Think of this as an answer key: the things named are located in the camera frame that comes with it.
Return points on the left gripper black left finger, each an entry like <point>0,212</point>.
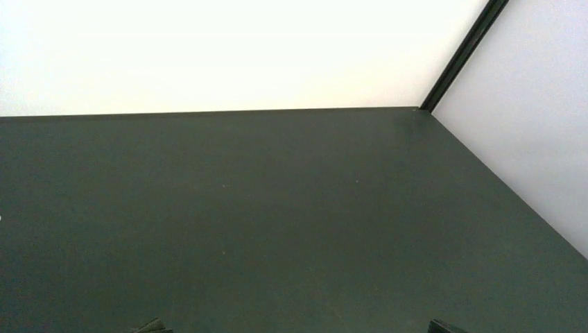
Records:
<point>154,326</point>

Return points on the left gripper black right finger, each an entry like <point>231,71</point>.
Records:
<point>438,326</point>

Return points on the black rear right frame post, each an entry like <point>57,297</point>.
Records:
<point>479,29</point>

